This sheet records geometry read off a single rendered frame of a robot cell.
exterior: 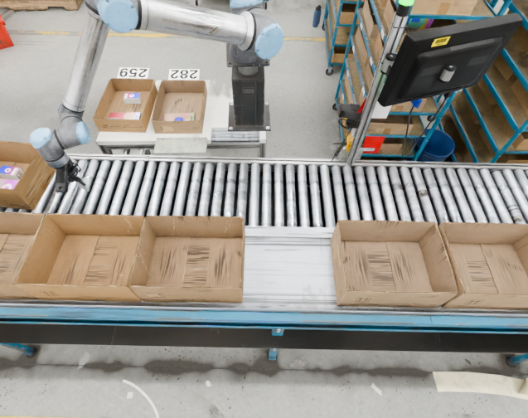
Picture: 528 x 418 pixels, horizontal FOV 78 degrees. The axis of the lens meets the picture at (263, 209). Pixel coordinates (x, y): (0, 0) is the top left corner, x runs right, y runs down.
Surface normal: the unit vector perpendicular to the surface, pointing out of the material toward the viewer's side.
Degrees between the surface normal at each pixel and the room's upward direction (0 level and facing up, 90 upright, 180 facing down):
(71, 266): 1
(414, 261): 0
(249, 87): 90
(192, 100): 1
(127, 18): 87
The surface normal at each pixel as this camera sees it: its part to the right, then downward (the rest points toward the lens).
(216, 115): 0.01, -0.55
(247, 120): 0.04, 0.83
